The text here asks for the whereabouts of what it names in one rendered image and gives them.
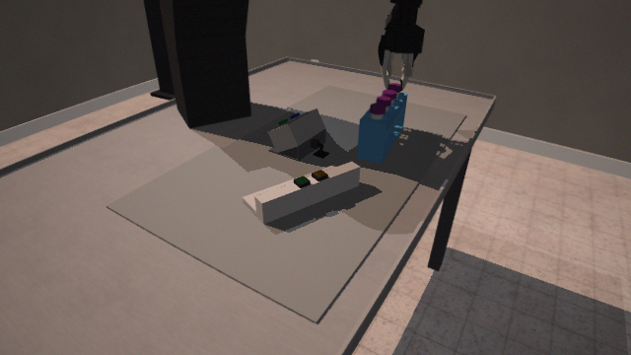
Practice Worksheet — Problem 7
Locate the dark purple screw cap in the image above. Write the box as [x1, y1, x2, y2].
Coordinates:
[370, 104, 386, 115]

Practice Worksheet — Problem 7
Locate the grey flat mat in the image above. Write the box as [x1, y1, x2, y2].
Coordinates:
[106, 86, 466, 323]

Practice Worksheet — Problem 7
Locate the magenta round cap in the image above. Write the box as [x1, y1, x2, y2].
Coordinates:
[377, 96, 391, 107]
[388, 83, 401, 93]
[383, 90, 396, 100]

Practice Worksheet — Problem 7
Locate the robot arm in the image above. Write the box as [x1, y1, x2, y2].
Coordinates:
[386, 4, 398, 27]

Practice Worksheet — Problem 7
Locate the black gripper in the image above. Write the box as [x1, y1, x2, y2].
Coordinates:
[378, 0, 425, 91]

